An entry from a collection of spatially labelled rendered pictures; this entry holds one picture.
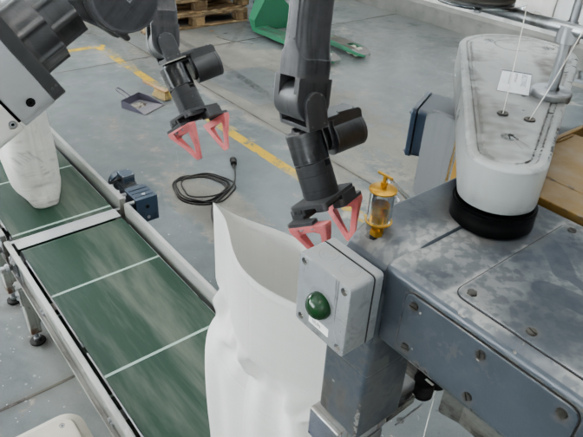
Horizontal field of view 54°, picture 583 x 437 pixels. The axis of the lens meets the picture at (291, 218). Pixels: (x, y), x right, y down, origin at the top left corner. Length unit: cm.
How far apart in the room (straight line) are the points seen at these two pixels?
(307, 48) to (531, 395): 53
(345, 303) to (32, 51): 42
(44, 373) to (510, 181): 200
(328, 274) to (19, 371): 194
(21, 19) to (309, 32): 37
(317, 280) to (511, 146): 25
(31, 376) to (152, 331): 64
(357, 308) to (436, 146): 49
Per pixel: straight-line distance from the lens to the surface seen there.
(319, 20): 84
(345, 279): 55
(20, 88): 69
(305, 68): 83
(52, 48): 69
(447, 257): 59
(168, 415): 165
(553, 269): 62
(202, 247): 283
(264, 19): 618
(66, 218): 245
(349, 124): 91
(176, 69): 126
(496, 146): 64
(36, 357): 243
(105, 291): 204
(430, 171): 102
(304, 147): 87
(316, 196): 88
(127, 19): 69
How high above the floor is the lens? 167
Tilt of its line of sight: 33 degrees down
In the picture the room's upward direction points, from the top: 3 degrees clockwise
